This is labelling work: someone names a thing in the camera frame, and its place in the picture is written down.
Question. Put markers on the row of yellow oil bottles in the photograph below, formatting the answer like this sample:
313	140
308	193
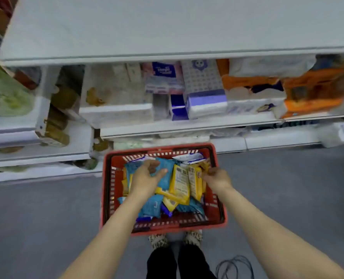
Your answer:
58	113

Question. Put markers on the white bag blue print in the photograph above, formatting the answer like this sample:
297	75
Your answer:
339	133

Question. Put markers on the person's left forearm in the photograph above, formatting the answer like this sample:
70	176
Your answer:
111	238

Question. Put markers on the orange white paper roll pack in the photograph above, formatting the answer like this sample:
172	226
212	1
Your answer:
247	84

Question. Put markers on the large white paper roll pack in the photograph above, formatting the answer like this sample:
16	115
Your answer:
116	92

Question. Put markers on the dark printed pack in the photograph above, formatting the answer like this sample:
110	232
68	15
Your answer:
285	124

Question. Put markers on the pink tissue pack blue label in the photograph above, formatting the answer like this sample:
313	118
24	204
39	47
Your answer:
161	76

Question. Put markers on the red plastic shopping basket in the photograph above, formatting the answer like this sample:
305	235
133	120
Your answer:
118	164

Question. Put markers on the person's right hand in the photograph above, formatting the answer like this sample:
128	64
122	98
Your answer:
218	181

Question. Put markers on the black trousers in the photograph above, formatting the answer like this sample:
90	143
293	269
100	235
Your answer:
161	264

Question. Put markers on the leopard print shoe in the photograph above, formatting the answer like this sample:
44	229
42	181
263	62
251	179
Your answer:
157	241
193	238

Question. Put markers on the white wrapped paper pack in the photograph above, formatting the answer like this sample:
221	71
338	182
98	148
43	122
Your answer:
270	65

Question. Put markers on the pile of wipe packets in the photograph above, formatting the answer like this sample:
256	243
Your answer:
154	206

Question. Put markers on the purple and white tissue pack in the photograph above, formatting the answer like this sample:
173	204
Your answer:
206	105

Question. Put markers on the white purple dotted tissue pack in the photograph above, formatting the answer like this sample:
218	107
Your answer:
202	78

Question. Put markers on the person's right forearm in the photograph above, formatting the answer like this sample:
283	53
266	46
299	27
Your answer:
270	238

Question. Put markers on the person's left hand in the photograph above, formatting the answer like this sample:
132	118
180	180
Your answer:
144	180

